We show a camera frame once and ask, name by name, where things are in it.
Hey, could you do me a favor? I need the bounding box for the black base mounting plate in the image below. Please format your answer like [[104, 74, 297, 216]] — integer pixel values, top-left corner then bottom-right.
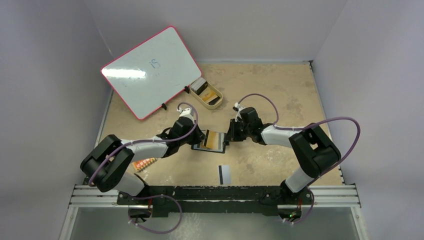
[[117, 185, 313, 218]]

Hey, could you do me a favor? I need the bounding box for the grey card with magnetic stripe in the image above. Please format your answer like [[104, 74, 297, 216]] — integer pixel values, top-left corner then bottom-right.
[[218, 165, 231, 185]]

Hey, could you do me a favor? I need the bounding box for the grey card stack in tray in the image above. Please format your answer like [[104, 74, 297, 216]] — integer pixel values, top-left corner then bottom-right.
[[189, 77, 208, 95]]

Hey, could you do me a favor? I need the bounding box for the beige oval card tray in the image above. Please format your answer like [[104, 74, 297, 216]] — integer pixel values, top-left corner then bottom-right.
[[188, 77, 224, 110]]

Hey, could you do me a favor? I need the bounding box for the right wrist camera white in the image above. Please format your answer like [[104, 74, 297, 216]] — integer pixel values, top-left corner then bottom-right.
[[232, 102, 245, 122]]

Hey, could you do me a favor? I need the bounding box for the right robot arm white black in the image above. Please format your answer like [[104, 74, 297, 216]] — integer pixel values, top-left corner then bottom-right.
[[225, 105, 342, 204]]

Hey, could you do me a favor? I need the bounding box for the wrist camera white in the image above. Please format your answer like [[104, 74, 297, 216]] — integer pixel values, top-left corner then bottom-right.
[[177, 107, 195, 121], [232, 102, 245, 122]]

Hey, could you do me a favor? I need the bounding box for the purple cable at right base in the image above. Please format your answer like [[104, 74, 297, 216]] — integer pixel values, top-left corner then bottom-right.
[[281, 188, 317, 226]]

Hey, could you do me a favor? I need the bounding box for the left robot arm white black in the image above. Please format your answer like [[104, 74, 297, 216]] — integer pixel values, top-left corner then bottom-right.
[[80, 116, 205, 205]]

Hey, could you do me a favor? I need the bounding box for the black card holder wallet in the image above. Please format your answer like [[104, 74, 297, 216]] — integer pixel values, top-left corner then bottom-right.
[[191, 129, 227, 154]]

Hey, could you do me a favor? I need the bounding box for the gold card in tray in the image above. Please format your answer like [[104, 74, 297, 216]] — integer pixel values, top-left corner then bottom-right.
[[199, 88, 219, 104]]

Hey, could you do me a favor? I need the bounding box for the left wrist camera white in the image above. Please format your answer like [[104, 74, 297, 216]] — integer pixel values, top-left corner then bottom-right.
[[177, 107, 195, 121]]

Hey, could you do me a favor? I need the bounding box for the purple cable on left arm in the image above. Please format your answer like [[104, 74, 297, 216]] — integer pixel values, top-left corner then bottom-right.
[[87, 101, 199, 188]]

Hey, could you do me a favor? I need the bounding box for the white board with pink frame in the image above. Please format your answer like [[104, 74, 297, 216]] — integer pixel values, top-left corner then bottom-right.
[[100, 26, 202, 120]]

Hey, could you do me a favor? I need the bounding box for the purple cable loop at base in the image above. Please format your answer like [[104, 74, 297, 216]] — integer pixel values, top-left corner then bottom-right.
[[127, 194, 184, 235]]

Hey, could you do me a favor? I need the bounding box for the gold striped card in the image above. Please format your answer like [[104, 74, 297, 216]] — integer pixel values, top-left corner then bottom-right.
[[216, 132, 226, 152], [202, 129, 218, 150]]

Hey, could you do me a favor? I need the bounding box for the orange snack packet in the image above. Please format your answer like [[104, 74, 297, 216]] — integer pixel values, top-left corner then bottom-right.
[[131, 157, 158, 172]]

